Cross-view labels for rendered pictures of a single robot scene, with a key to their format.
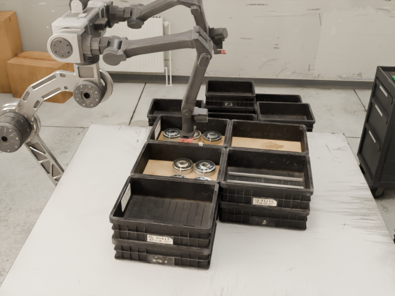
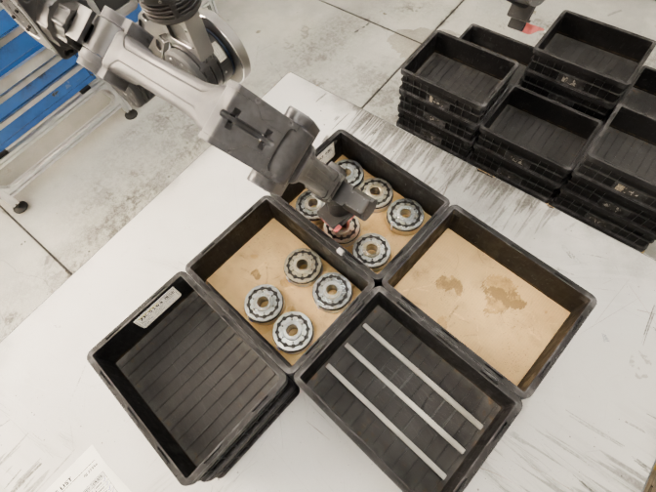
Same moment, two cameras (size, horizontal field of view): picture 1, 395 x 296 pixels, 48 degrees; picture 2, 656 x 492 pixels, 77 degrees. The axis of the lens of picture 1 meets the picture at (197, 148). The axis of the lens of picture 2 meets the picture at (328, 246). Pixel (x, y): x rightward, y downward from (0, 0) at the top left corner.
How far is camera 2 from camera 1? 1.57 m
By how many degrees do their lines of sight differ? 43
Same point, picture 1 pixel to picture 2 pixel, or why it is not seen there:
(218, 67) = not seen: outside the picture
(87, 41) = (44, 17)
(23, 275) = (40, 328)
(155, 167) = (267, 242)
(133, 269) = not seen: hidden behind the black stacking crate
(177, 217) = (214, 380)
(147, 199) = (207, 311)
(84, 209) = (167, 250)
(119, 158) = not seen: hidden behind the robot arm
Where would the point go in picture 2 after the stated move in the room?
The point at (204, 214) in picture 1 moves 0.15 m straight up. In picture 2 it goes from (255, 398) to (237, 390)
